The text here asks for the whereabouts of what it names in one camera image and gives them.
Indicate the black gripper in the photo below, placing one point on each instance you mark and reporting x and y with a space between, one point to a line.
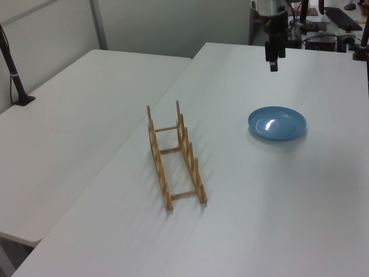
275 26

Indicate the blue round plate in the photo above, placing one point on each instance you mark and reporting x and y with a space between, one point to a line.
276 127

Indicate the wooden plate rack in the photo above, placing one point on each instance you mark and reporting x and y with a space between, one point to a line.
186 150

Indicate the small dark device box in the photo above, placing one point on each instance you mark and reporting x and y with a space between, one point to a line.
294 43

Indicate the black monitor stand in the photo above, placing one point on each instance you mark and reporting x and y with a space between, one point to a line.
304 24

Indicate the black electronics box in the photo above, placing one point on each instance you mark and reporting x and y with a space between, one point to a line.
321 43

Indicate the brown board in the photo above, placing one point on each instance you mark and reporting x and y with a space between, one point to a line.
312 12

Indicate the black table clamp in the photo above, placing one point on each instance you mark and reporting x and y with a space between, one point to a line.
346 40

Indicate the black keyboard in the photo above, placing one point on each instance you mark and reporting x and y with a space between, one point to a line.
343 18

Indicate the dark computer mouse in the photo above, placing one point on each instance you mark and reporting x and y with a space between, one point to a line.
350 6

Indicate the black clamped camera stand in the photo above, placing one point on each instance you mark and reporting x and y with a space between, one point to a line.
363 37

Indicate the grey partition post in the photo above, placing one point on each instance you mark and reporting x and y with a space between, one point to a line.
99 26

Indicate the black camera stand with base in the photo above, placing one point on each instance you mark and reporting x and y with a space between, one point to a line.
13 72

